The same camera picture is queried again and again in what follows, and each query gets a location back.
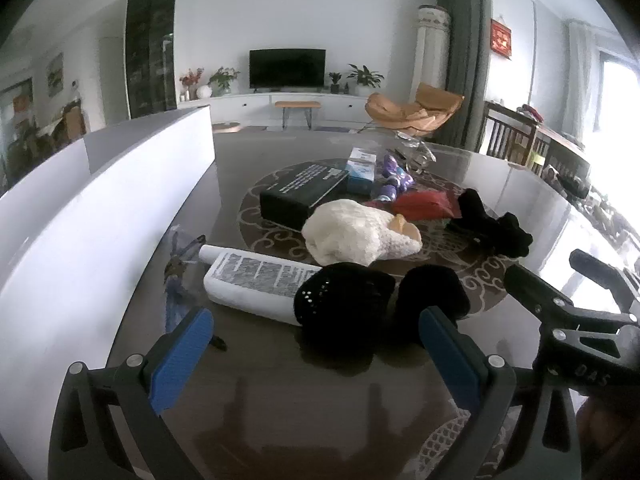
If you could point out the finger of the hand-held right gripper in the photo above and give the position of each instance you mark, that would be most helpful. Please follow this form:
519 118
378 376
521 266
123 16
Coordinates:
600 262
545 300

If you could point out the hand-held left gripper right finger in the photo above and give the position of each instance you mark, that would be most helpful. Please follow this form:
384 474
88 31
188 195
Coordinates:
450 360

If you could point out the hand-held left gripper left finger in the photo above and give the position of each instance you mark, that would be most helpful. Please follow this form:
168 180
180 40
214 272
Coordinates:
180 355

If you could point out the black knit hat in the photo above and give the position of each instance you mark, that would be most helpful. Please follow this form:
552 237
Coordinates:
432 295
340 305

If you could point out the black glove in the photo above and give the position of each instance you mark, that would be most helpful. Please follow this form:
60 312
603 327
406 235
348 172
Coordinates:
472 207
510 237

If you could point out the red pouch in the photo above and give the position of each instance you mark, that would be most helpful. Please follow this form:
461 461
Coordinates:
420 204

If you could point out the white knit hat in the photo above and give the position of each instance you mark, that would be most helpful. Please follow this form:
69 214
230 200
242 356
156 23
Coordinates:
350 232

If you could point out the dark patterned desktop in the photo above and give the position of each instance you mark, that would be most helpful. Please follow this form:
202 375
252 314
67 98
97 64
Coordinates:
280 385

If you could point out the white partition board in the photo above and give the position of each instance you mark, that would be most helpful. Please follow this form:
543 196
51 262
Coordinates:
100 220

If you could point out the dark wooden chair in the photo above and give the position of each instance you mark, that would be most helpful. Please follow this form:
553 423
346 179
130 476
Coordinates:
505 132

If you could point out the purple flower toy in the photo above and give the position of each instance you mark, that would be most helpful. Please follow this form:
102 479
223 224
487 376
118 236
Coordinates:
386 193

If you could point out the white sheer curtain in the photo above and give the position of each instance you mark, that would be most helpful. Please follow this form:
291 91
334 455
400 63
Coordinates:
582 80

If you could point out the black printed box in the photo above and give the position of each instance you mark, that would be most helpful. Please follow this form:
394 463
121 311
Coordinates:
300 190

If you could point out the blue and white box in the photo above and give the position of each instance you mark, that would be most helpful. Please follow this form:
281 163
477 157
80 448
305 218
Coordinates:
361 172

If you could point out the orange lounge chair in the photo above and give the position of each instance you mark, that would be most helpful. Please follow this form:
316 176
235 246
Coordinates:
410 110

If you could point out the grey curtain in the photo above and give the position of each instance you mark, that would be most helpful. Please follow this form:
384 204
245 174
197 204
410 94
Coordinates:
465 60

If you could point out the white television cabinet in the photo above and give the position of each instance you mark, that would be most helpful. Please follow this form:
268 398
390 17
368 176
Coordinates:
250 105

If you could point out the white round vase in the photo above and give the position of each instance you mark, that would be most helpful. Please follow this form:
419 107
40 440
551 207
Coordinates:
203 91

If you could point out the white tower air conditioner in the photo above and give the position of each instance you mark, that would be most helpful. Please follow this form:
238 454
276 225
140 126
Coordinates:
432 45

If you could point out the red flowers in vase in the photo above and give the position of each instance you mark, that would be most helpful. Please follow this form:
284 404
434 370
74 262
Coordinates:
191 80

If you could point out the wooden bench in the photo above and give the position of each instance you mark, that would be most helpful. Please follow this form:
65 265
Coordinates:
297 105

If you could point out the bushy green potted plant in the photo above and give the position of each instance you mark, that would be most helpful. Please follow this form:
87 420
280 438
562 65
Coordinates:
222 80

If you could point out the large green potted plant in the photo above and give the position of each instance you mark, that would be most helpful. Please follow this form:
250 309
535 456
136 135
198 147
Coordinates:
365 77

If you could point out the small green potted plant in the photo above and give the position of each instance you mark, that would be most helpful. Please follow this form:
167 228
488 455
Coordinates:
335 82

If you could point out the black television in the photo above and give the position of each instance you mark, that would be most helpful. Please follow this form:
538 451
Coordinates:
287 69

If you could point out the dark glass cabinet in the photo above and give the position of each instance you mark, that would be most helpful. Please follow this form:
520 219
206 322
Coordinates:
150 45

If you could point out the red wall hanging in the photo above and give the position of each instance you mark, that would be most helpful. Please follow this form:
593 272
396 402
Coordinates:
502 37

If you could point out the framed wall painting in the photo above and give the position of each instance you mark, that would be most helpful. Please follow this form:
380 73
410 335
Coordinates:
55 74

